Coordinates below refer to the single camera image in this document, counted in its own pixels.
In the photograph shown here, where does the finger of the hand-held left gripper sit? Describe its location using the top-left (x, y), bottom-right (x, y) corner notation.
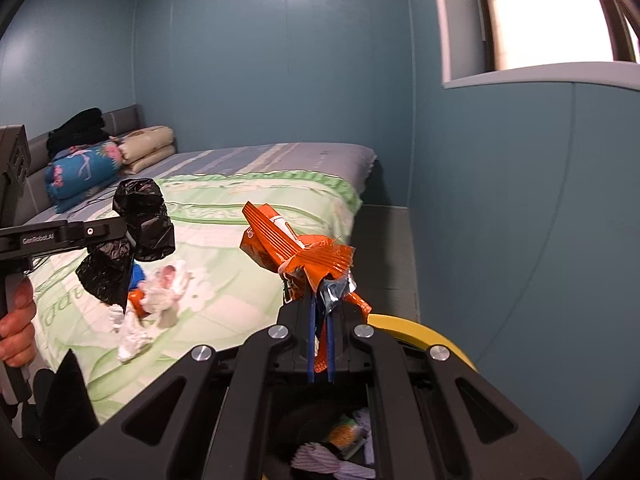
top-left (67, 214), bottom-right (137, 253)

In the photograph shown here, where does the orange striped snack wrapper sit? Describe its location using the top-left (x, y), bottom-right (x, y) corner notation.
top-left (240, 202), bottom-right (311, 275)

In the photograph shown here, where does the yellow rimmed bin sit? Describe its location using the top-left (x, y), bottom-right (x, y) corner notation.
top-left (262, 312), bottom-right (478, 480)

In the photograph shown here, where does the green patterned quilt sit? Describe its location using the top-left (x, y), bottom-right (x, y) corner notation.
top-left (20, 171), bottom-right (363, 423)

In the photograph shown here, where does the bed with striped sheet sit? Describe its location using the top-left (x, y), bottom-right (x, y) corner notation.
top-left (20, 142), bottom-right (378, 441)

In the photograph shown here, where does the beige folded quilt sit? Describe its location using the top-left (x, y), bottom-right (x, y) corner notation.
top-left (117, 126), bottom-right (177, 168)

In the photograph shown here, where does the person's left hand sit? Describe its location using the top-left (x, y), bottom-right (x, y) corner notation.
top-left (0, 277), bottom-right (38, 367)

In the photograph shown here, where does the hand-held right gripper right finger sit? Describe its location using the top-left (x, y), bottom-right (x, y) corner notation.
top-left (326, 302), bottom-right (585, 480)

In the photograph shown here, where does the white tissue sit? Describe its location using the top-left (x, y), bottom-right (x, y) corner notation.
top-left (107, 305), bottom-right (153, 363)

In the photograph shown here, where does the blue floral folded quilt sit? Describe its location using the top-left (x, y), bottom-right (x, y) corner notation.
top-left (45, 141), bottom-right (125, 213)

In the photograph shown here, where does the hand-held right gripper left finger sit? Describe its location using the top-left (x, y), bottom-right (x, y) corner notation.
top-left (55, 294), bottom-right (318, 480)

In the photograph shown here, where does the orange dark-print snack wrapper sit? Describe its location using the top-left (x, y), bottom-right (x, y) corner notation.
top-left (277, 237), bottom-right (373, 361)

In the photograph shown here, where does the grey padded headboard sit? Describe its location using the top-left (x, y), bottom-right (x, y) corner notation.
top-left (22, 104), bottom-right (146, 221)

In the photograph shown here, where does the brown framed window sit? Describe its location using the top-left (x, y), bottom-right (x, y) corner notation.
top-left (430, 0), bottom-right (640, 90)

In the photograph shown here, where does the black clothing pile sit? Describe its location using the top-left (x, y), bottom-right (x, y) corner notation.
top-left (46, 108), bottom-right (111, 160)

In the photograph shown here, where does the mandarin orange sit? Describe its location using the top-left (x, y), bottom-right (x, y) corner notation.
top-left (126, 290), bottom-right (151, 317)

